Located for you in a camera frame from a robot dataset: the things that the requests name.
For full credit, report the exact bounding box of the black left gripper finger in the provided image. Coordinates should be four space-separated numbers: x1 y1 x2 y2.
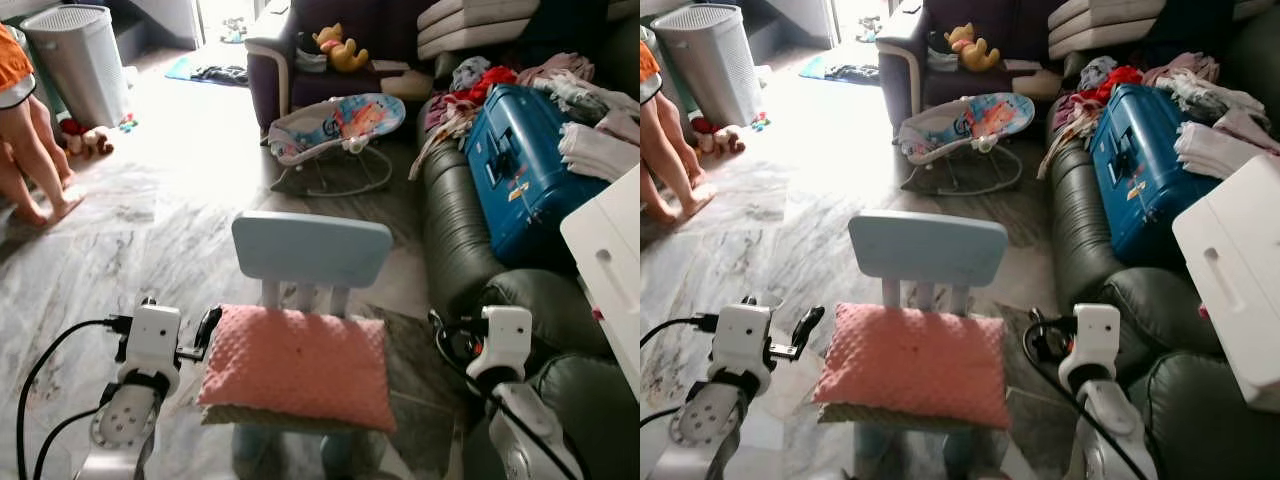
792 305 827 352
195 305 224 352

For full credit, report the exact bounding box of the pink dotted pillow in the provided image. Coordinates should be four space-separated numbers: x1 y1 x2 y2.
813 302 1013 429
197 304 398 433

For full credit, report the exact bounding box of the dark green leather sofa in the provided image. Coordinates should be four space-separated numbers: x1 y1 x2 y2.
418 95 641 480
1045 100 1280 480

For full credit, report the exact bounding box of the white plastic storage box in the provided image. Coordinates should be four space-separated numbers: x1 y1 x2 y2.
559 165 641 403
1171 155 1280 414

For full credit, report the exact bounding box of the blue hard suitcase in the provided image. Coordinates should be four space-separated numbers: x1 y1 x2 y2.
465 84 612 267
1090 84 1227 267

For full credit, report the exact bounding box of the brown plush toy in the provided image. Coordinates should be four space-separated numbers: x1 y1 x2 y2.
690 117 747 157
58 117 115 159

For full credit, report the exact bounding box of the barefoot person in orange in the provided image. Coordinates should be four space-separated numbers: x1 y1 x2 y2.
0 22 87 227
640 40 717 224

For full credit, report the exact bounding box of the colourful baby bouncer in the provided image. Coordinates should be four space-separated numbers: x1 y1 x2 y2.
897 93 1037 197
265 93 408 198

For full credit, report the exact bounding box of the red cloth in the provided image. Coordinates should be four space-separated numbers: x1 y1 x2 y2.
1083 66 1144 105
455 66 520 107

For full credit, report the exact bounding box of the blue floor mat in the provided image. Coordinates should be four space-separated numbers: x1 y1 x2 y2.
798 55 882 87
164 55 250 89

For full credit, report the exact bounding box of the dark purple armchair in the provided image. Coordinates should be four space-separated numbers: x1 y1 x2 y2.
245 0 441 133
875 0 1067 133

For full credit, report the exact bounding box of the mixed pile of clothes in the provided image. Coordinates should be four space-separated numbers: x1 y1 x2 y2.
1040 53 1280 179
410 53 641 181

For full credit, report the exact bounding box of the yellow bear plush toy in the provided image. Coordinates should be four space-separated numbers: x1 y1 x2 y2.
312 23 370 74
944 23 1002 74

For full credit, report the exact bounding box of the cream folded mattress stack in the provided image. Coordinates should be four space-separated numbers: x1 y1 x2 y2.
416 0 547 62
1046 0 1168 62

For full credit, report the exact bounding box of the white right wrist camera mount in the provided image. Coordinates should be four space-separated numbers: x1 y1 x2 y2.
1058 304 1121 386
467 306 534 383

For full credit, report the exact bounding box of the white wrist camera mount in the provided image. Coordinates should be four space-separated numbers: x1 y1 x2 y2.
467 306 534 383
712 303 773 377
117 303 183 377
1058 304 1121 386

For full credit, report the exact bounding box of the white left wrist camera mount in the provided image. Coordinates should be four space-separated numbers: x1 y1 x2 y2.
117 303 183 377
712 303 773 377

